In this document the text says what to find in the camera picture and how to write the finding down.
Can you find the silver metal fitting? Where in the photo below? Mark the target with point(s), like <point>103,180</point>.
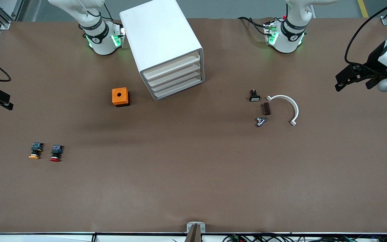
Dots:
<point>260,121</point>

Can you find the red push button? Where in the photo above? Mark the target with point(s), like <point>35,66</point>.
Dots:
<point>56,153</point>

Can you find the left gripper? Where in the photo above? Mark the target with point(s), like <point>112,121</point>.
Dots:
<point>374,61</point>

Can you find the white curved plastic bracket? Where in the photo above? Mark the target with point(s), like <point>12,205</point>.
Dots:
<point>294,107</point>

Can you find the orange box with hole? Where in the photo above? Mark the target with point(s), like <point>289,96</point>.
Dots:
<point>119,95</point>

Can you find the brown post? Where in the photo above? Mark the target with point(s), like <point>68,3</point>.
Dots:
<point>195,235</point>

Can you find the grey metal bracket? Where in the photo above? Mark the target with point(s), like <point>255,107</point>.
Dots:
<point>189,228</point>

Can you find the white drawer cabinet housing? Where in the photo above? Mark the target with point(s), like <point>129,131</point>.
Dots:
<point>156,33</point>

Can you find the white table edge rail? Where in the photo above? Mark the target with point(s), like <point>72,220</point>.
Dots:
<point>29,238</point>

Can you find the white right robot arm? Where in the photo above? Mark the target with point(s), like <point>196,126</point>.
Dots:
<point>101,40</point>

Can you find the white plastic drawer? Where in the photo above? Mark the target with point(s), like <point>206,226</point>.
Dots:
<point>175,80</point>
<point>173,73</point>
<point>171,66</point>
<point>177,88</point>

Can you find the yellow push button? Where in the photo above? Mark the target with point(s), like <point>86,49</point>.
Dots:
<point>36,149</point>

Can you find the black white rectangular switch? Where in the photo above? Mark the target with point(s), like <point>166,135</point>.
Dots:
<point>254,96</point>

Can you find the dark brown terminal block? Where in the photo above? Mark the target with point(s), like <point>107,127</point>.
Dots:
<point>265,109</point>

